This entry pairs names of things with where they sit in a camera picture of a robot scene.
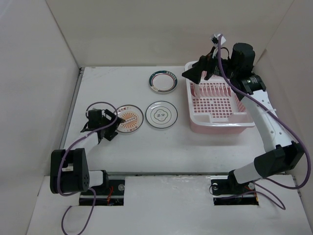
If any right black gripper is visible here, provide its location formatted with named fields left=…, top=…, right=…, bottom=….
left=181, top=46, right=238, bottom=84

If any orange sunburst plate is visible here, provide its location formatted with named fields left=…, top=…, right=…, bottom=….
left=117, top=104, right=144, bottom=134
left=194, top=83, right=201, bottom=98

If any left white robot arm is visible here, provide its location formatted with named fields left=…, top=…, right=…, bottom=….
left=50, top=109, right=124, bottom=195

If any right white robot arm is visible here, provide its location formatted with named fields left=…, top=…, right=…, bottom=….
left=182, top=43, right=308, bottom=195

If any pink plastic dish rack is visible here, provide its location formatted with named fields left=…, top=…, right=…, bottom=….
left=186, top=76, right=255, bottom=134

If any green rimmed white plate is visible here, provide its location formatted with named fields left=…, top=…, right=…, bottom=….
left=149, top=70, right=178, bottom=94

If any white plate with characters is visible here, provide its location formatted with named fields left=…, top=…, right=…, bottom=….
left=145, top=101, right=179, bottom=129

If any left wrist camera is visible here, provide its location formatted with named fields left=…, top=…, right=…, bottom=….
left=85, top=110, right=94, bottom=118

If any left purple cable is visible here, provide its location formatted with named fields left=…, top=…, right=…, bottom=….
left=57, top=102, right=118, bottom=233

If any purple cable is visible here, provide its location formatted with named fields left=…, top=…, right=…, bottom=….
left=57, top=102, right=118, bottom=233
left=216, top=34, right=313, bottom=211

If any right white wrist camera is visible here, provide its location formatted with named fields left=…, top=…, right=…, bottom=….
left=210, top=34, right=226, bottom=47

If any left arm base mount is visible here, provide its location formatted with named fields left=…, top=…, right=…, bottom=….
left=79, top=178, right=125, bottom=206

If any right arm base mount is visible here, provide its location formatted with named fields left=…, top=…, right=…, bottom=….
left=209, top=178, right=259, bottom=206

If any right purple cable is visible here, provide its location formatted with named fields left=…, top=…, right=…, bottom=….
left=216, top=34, right=313, bottom=211

